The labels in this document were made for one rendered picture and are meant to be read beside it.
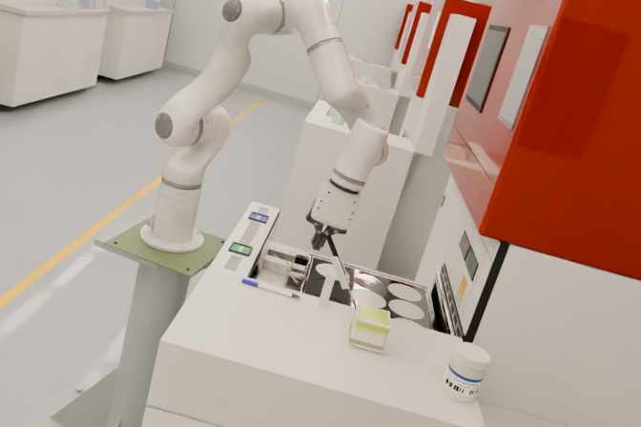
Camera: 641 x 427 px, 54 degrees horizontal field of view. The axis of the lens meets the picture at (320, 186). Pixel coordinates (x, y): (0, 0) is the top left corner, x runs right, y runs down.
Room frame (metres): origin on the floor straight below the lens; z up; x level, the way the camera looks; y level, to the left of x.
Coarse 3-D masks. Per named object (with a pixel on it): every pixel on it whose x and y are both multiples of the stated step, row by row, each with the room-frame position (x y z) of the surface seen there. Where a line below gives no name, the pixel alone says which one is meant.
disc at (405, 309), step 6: (396, 300) 1.60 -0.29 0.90; (402, 300) 1.61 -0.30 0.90; (390, 306) 1.56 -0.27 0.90; (396, 306) 1.57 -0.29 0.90; (402, 306) 1.58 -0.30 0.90; (408, 306) 1.59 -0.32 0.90; (414, 306) 1.60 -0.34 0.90; (396, 312) 1.53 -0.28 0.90; (402, 312) 1.54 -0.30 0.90; (408, 312) 1.55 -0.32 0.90; (414, 312) 1.56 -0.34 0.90; (420, 312) 1.57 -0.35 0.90; (414, 318) 1.52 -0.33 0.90; (420, 318) 1.53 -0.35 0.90
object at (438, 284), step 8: (440, 272) 1.80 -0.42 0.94; (440, 280) 1.73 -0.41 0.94; (432, 288) 1.78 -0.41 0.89; (440, 288) 1.69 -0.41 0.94; (432, 296) 1.76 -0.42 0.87; (440, 296) 1.65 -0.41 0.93; (432, 304) 1.71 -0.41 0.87; (448, 304) 1.58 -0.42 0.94; (432, 312) 1.68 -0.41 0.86; (448, 312) 1.53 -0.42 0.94; (432, 320) 1.64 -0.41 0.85; (440, 320) 1.62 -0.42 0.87; (448, 320) 1.48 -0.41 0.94; (440, 328) 1.57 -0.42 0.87; (448, 328) 1.45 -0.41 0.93
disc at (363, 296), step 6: (354, 294) 1.57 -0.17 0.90; (360, 294) 1.58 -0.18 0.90; (366, 294) 1.59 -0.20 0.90; (372, 294) 1.60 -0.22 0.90; (360, 300) 1.54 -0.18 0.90; (366, 300) 1.55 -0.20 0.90; (372, 300) 1.56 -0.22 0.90; (378, 300) 1.57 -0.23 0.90; (384, 300) 1.58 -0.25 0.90; (372, 306) 1.53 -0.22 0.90; (378, 306) 1.54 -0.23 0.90; (384, 306) 1.55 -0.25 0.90
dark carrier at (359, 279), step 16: (352, 272) 1.71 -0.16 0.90; (320, 288) 1.55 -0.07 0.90; (336, 288) 1.58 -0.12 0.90; (352, 288) 1.60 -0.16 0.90; (368, 288) 1.64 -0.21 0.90; (384, 288) 1.67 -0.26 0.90; (416, 288) 1.73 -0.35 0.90; (352, 304) 1.51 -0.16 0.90; (416, 304) 1.62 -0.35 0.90; (416, 320) 1.52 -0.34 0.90
